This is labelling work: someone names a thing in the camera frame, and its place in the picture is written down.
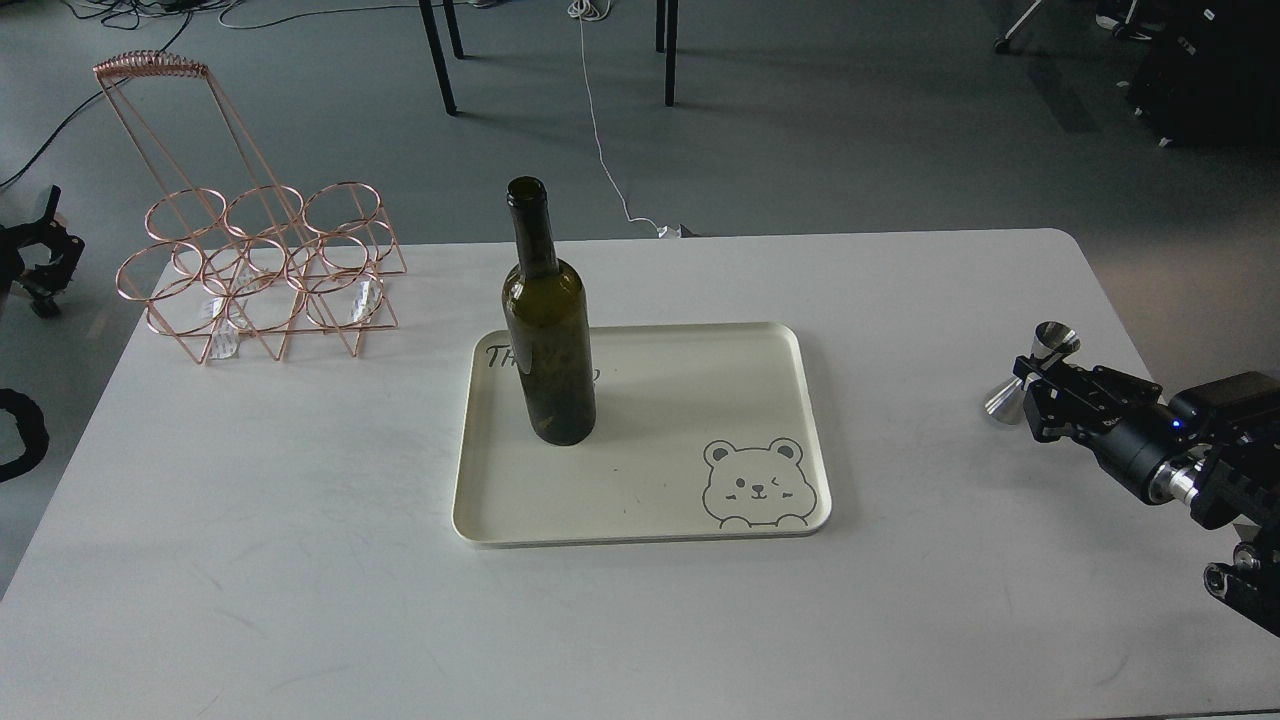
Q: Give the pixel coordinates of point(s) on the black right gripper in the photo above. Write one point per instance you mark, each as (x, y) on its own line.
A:
(1133, 437)

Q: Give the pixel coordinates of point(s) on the stainless steel jigger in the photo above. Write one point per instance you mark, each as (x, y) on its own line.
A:
(1053, 340)

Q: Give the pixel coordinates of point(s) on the dark green wine bottle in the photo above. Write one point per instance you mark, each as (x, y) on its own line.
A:
(544, 303)

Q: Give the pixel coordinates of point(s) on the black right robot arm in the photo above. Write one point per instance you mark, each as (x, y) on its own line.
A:
(1211, 447)

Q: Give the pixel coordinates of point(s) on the cream bear serving tray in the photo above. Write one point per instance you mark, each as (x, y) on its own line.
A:
(703, 431)

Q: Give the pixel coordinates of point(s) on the black equipment on floor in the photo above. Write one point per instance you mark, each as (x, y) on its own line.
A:
(1210, 75)

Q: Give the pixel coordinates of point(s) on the black table leg left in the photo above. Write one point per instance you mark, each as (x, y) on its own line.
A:
(440, 22)

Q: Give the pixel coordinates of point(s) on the black table leg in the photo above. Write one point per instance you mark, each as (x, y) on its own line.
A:
(666, 42)
(440, 22)

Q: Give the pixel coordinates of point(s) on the black table leg right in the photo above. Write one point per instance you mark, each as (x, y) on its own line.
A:
(666, 42)

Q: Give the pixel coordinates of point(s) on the copper wire wine rack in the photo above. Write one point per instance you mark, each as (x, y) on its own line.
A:
(265, 265)

